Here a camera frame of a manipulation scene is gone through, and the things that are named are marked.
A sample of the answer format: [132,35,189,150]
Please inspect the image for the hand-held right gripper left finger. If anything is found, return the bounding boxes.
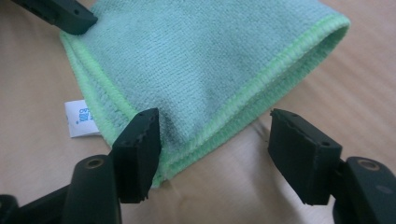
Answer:
[108,107,163,205]

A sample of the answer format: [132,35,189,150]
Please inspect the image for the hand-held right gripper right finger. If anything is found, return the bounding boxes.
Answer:
[267,108,344,206]

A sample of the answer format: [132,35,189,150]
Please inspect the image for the green microfibre cloth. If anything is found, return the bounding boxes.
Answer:
[59,0,351,189]

